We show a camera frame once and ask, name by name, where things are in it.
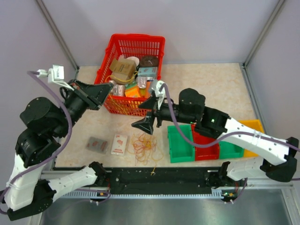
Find left green plastic bin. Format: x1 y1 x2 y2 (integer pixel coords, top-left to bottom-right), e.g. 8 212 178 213
167 126 195 163

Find orange bottle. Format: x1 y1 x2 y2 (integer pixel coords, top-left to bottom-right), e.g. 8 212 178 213
145 80 153 98

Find long yellow wire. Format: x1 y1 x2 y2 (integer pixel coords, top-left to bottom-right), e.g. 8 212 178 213
104 70 139 117

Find white tissue pack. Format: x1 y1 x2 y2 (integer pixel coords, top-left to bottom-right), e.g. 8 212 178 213
111 134 128 156

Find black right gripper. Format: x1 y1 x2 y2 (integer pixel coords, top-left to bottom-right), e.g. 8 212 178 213
132 95 196 135

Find pink wrapped snack pack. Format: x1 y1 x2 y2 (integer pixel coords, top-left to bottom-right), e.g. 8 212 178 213
109 80 125 97

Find right green plastic bin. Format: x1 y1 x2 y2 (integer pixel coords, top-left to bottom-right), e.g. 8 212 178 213
219 142 244 159

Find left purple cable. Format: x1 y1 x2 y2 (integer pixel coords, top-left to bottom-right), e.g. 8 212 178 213
0 70 111 215

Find silver foil snack pack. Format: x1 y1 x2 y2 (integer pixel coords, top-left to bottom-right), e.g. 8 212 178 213
136 76 153 89

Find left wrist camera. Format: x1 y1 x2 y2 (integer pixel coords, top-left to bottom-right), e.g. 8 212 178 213
37 64 74 90

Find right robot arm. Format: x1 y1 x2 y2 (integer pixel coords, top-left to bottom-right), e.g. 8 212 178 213
132 84 299 186

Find yellow and red wires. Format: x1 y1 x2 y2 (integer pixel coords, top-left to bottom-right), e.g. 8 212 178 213
127 132 165 175

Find purple cable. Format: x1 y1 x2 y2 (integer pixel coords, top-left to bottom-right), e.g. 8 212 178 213
0 70 111 215
159 83 300 202

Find red plastic shopping basket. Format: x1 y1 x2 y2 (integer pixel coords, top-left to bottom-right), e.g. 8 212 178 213
94 34 165 116

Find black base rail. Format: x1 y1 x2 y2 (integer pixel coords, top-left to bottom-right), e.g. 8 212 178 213
103 166 237 195

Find small brown cardboard box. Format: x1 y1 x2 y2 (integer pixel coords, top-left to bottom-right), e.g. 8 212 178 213
110 72 132 85

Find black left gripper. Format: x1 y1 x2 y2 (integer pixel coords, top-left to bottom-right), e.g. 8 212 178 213
55 77 116 137

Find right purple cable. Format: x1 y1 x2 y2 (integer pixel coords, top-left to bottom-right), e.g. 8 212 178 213
159 83 300 202

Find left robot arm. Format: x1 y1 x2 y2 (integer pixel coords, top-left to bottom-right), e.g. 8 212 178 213
2 80 113 221

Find red plastic bin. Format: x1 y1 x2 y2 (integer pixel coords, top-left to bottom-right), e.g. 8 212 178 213
191 125 220 161

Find yellow plastic bin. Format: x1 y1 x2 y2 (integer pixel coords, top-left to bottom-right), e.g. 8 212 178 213
239 120 265 158

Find teal snack box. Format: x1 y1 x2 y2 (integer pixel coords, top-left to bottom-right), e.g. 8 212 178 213
137 67 158 77

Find orange yellow sticky notes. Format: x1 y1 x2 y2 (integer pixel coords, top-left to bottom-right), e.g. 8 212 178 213
125 84 141 98

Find grey slotted cable duct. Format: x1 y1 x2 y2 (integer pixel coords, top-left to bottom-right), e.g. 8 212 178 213
56 188 223 199

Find white round plate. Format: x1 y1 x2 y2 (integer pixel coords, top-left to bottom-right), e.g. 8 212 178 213
118 55 140 66

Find green plastic bin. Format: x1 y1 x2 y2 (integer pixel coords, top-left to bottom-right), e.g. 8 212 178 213
219 142 244 159
167 126 195 163

